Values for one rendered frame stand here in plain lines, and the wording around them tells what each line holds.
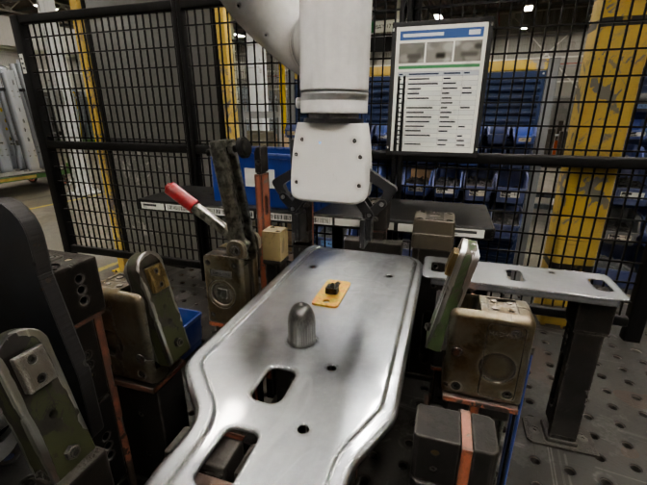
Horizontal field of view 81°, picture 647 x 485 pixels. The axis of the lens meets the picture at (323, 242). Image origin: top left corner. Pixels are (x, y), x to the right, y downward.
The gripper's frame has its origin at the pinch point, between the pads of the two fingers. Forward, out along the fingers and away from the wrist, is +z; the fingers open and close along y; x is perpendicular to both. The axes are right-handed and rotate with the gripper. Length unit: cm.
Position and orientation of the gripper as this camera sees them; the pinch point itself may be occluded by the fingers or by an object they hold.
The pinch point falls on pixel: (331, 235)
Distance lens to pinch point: 52.7
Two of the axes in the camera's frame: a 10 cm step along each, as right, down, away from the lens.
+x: 3.0, -3.0, 9.1
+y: 9.5, 1.1, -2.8
